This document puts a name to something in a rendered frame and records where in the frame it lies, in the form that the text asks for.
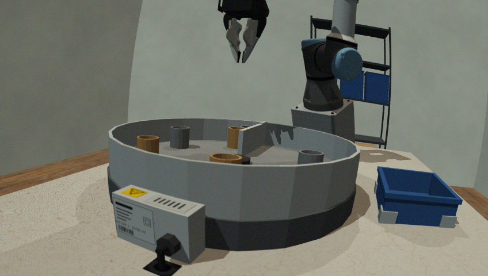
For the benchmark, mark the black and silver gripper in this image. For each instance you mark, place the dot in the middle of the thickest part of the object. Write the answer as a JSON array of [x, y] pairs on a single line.
[[235, 10]]

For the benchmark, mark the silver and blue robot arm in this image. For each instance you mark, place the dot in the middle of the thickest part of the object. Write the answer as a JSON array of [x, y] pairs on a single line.
[[330, 57]]

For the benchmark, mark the blue crate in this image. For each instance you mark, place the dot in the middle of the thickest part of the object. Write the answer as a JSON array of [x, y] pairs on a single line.
[[415, 198]]

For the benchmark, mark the bronze bushing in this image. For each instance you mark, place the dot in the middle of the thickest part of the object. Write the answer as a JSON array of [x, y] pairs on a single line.
[[232, 140], [148, 143], [226, 158]]

